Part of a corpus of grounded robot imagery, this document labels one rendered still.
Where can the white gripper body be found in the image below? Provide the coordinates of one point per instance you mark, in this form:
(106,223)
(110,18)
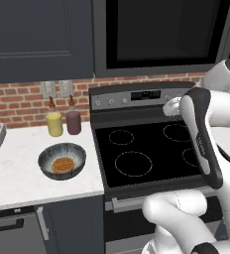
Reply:
(172,107)

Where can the black microwave door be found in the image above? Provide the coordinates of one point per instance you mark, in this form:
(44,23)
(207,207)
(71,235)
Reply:
(160,33)

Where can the yellow sauce bottle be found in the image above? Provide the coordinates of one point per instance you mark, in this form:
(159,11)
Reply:
(54,124)

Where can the black microwave oven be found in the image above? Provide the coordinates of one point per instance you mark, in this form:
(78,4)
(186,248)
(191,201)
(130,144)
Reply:
(160,71)

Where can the dark red sauce bottle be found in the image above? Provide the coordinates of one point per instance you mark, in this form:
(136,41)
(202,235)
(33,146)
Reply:
(73,121)

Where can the grey patterned bowl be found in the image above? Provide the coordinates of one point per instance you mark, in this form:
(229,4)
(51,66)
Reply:
(47,158)

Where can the black stove with hob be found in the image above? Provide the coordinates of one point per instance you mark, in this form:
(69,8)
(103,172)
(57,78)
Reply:
(143,152)

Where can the grey wall socket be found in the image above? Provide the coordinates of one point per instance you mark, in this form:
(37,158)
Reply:
(48,89)
(66,88)

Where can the brown round waffle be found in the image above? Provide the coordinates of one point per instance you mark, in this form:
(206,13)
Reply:
(63,164)

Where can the black oven door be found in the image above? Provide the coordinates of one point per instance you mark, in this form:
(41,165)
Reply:
(123,228)

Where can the dark grey dishwasher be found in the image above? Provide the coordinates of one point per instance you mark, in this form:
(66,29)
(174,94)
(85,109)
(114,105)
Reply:
(11,239)

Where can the grey stove knob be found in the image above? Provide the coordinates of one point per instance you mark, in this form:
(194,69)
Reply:
(111,102)
(96,103)
(124,101)
(167,98)

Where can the dark grey base cupboard door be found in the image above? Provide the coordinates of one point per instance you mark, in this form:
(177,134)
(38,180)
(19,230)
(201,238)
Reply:
(75,228)

